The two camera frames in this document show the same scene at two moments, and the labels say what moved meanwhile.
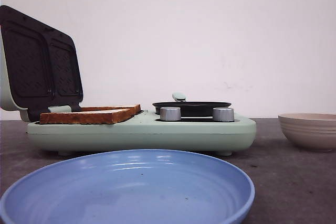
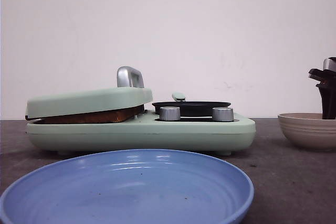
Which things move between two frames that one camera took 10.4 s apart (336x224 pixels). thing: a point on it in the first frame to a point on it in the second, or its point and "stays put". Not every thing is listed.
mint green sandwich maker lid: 40,66 to 130,92
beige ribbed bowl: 313,131 stays put
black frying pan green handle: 190,108 stays put
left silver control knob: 170,113 stays put
